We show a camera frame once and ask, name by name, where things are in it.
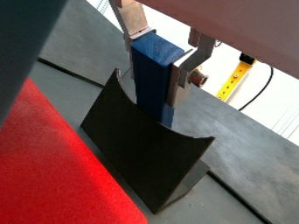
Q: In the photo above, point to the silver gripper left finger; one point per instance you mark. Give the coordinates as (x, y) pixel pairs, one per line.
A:
(131, 18)

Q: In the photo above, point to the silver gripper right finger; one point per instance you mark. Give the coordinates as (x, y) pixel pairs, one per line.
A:
(186, 65)

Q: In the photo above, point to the blue rectangular block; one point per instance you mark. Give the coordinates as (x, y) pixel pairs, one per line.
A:
(154, 54)

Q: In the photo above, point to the black curved fixture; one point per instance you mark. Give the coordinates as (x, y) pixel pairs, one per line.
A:
(158, 160)

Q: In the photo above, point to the red peg board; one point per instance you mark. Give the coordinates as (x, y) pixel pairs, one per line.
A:
(52, 181)

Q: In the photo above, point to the yellow stand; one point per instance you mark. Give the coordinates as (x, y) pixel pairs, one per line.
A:
(245, 65)

